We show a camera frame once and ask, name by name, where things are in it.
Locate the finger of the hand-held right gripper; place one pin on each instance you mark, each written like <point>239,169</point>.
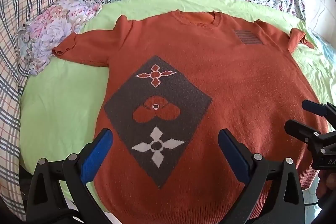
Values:
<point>302,130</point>
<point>313,107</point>

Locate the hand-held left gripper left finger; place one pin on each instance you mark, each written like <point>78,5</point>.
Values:
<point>96,153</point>

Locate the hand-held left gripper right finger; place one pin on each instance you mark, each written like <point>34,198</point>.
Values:
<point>234,156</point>

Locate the orange knit sweater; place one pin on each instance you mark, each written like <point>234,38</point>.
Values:
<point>223,77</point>

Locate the person's right hand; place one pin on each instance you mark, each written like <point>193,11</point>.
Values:
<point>326,186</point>

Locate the light green bed sheet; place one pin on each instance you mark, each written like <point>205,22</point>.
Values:
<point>60,108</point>

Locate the light blue cloth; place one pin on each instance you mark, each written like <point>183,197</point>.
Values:
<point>325,48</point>

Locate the plaid blanket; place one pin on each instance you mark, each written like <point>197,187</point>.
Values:
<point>15,43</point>

